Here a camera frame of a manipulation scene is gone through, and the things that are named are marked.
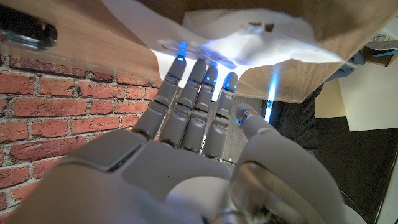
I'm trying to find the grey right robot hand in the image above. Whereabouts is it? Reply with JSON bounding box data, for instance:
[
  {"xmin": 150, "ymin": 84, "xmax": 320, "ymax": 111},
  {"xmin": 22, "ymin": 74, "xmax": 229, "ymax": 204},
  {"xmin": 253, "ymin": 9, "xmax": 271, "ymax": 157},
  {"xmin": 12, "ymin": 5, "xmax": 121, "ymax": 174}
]
[{"xmin": 6, "ymin": 55, "xmax": 346, "ymax": 224}]

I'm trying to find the white receipt paper strip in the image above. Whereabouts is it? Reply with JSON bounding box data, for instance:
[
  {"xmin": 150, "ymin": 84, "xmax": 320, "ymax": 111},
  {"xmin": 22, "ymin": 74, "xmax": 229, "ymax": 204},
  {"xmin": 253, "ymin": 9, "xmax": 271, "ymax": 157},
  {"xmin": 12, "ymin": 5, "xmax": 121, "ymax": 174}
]
[{"xmin": 102, "ymin": 0, "xmax": 343, "ymax": 102}]

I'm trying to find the red brick printed backdrop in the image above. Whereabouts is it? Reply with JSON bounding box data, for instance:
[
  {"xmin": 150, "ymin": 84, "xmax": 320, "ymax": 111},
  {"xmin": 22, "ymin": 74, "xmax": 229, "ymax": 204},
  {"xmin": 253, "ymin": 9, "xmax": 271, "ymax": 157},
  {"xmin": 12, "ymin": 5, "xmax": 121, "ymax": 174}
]
[{"xmin": 0, "ymin": 54, "xmax": 162, "ymax": 215}]

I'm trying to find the person in black trousers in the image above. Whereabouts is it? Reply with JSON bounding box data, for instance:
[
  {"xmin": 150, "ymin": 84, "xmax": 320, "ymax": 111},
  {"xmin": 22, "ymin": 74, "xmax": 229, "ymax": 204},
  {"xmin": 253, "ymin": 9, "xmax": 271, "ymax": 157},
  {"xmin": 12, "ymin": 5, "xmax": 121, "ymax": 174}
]
[{"xmin": 273, "ymin": 51, "xmax": 366, "ymax": 156}]

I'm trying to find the small dark metal clip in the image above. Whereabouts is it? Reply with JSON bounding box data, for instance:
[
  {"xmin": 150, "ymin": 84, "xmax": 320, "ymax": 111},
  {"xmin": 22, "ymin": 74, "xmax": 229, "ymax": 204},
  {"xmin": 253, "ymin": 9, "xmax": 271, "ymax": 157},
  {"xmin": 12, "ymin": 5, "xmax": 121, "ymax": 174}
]
[{"xmin": 0, "ymin": 6, "xmax": 58, "ymax": 50}]

